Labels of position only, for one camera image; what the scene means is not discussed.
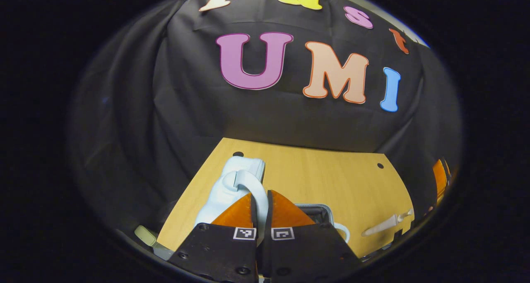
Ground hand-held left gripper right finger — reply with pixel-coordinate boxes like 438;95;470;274
265;189;361;283

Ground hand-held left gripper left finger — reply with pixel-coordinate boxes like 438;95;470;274
167;192;260;283

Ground white skin care tube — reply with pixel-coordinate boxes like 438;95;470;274
361;209;414;237

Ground black backdrop cloth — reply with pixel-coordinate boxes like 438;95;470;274
68;0;463;250

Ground pale green object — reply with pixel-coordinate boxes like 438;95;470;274
134;225;175;261

